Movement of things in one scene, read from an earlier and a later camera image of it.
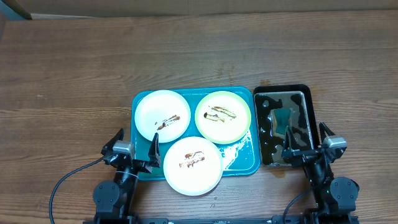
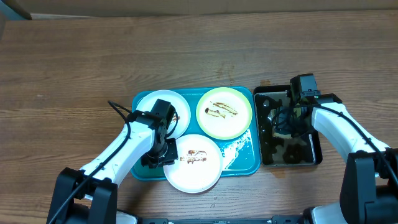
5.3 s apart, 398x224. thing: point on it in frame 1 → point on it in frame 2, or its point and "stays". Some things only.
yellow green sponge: (280, 119) stays
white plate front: (193, 166) stays
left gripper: (153, 155) → (172, 154)
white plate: (165, 112) stays
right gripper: (303, 155) → (306, 130)
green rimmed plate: (222, 117) stays
